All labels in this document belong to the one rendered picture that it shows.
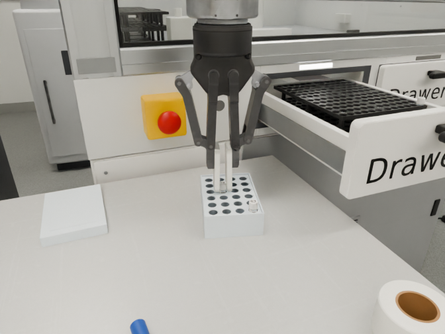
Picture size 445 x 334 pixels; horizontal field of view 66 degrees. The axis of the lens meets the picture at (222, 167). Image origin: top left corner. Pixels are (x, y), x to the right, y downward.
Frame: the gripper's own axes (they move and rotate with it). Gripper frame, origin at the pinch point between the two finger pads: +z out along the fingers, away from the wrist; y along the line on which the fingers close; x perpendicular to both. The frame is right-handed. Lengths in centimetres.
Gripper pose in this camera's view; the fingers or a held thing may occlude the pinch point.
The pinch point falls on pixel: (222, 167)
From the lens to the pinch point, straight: 52.1
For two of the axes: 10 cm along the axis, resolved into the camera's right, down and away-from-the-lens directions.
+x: -1.0, -4.4, 8.9
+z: 0.0, 9.0, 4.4
